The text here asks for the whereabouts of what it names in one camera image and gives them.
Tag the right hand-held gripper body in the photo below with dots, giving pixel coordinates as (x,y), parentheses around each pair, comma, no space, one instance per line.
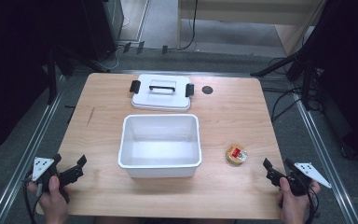
(298,183)

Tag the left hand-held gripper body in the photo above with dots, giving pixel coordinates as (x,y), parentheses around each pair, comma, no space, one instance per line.
(45,171)

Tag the person's right hand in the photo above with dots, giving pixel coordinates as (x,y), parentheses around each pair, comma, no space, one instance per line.
(292,207)

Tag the person's left hand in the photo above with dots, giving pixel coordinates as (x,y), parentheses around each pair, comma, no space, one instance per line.
(53,205)

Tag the round yellow tin red label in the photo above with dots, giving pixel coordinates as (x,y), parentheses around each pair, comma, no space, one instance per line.
(236,154)

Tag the white plastic storage box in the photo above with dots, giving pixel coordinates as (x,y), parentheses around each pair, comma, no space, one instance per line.
(160,146)

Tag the black metal stand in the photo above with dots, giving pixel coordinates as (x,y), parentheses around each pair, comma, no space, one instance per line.
(298,65)
(59,67)

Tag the black round table grommet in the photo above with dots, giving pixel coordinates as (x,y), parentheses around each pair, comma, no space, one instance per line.
(207,90)

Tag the black cabinet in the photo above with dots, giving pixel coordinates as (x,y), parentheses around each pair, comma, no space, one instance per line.
(101,28)

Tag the metal floor rail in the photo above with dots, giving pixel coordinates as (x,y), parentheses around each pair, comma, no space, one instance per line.
(24,155)
(323,149)

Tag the light wooden bench frame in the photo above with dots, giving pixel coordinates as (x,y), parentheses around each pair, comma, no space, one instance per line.
(248,14)

